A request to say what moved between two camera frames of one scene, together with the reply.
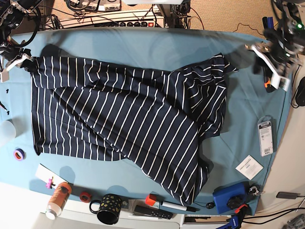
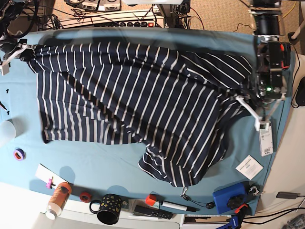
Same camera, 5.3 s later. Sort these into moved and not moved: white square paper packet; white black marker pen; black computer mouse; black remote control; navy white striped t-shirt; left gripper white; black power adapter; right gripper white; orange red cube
Moved: navy white striped t-shirt; right gripper white; left gripper white
Not moved: white black marker pen; black computer mouse; orange red cube; white square paper packet; black remote control; black power adapter
